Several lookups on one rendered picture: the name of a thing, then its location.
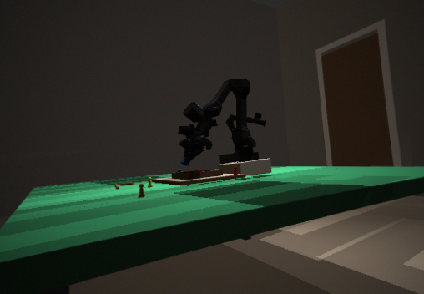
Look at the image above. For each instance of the blue die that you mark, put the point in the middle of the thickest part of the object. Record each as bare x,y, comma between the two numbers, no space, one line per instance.
183,161

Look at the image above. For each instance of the reddish-brown game pawn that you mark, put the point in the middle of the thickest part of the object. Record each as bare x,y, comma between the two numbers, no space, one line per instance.
141,190

